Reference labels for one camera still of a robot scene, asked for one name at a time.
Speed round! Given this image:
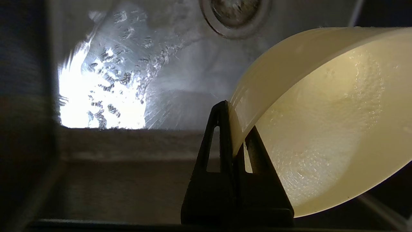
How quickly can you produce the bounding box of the stainless steel sink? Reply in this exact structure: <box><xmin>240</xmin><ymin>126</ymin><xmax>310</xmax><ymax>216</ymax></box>
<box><xmin>0</xmin><ymin>0</ymin><xmax>412</xmax><ymax>232</ymax></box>

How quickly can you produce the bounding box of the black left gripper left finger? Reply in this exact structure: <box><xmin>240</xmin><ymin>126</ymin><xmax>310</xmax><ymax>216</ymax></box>
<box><xmin>180</xmin><ymin>101</ymin><xmax>237</xmax><ymax>226</ymax></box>

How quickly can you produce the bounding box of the round metal sink drain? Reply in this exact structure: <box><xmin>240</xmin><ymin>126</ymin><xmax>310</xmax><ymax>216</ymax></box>
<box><xmin>199</xmin><ymin>0</ymin><xmax>272</xmax><ymax>40</ymax></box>

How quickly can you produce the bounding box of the yellow bowl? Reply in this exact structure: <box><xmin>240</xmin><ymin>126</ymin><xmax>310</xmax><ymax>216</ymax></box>
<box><xmin>228</xmin><ymin>26</ymin><xmax>412</xmax><ymax>218</ymax></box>

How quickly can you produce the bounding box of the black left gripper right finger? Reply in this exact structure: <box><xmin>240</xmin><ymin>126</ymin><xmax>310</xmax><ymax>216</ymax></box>
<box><xmin>233</xmin><ymin>126</ymin><xmax>295</xmax><ymax>227</ymax></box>

